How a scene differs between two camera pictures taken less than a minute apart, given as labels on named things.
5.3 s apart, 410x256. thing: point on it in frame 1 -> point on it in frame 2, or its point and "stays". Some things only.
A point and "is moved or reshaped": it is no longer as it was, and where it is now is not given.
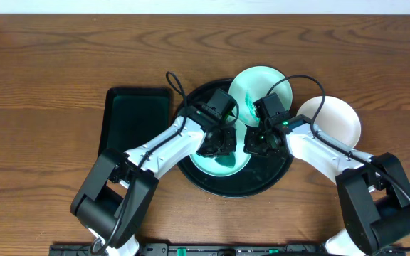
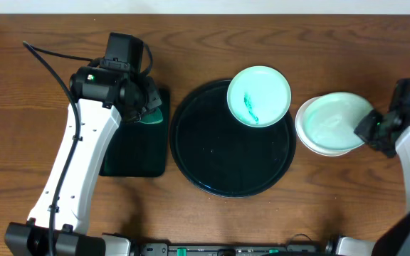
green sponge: [228, 160] -> [152, 117]
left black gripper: [218, 143] -> [149, 103]
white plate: [337, 116] is moved or reshaped
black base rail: [203, 249] stays
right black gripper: [250, 147] -> [362, 131]
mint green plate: [253, 84] stays
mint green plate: [210, 165] -> [332, 119]
